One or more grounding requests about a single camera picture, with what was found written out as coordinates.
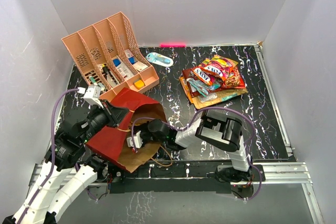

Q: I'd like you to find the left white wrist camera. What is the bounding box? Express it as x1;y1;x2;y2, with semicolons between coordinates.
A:
78;85;103;108

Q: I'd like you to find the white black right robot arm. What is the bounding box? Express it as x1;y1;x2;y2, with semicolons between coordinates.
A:
128;107;253;180

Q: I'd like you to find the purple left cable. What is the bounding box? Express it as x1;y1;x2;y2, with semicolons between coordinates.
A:
18;89;85;224

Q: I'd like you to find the red brown paper bag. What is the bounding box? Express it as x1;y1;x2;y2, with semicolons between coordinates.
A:
87;88;167;173

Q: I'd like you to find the blue blister pack item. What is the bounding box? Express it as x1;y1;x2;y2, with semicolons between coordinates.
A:
146;52;174;67

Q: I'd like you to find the pink tape strip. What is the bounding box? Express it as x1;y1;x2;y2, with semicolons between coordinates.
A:
160;42;186;47

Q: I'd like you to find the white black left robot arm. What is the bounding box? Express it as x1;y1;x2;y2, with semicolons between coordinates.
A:
3;100;129;223

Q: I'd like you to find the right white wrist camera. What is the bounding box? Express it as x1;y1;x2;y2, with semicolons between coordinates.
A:
127;131;143;153

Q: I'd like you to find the blue white box in organizer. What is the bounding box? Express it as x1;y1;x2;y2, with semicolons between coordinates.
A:
112;57;122;71

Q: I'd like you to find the orange candy bar pack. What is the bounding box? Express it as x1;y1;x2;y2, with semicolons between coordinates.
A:
192;67;215;86

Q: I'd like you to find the black aluminium base frame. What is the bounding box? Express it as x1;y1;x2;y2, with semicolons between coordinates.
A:
34;159;312;204

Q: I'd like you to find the gold foil snack bag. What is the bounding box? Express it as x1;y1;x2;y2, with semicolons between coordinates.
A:
184;89;248;109

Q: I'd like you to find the purple cable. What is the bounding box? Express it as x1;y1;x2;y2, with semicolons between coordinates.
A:
130;107;263;201
18;89;85;224

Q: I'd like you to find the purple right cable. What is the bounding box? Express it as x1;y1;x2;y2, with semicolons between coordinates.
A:
130;107;263;201

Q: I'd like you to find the white card pack in organizer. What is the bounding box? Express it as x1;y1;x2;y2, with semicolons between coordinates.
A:
124;49;148;72

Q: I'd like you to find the orange wafer snack packet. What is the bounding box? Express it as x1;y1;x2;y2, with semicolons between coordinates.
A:
179;76;190;97

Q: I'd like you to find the yellow block in organizer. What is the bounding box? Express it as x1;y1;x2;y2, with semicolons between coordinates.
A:
134;79;145;90

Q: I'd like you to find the teal snack packet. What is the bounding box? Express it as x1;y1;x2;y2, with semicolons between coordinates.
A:
187;78;221;97

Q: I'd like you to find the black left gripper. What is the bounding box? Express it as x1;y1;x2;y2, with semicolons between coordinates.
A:
80;98;129;143

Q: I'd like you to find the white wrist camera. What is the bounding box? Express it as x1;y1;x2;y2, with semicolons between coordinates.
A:
127;131;143;153
78;85;103;108

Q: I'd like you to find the pink plastic desk organizer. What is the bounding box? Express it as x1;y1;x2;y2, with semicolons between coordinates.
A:
62;12;159;95

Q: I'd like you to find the red chips bag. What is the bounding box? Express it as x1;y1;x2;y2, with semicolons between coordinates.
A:
182;67;221;97

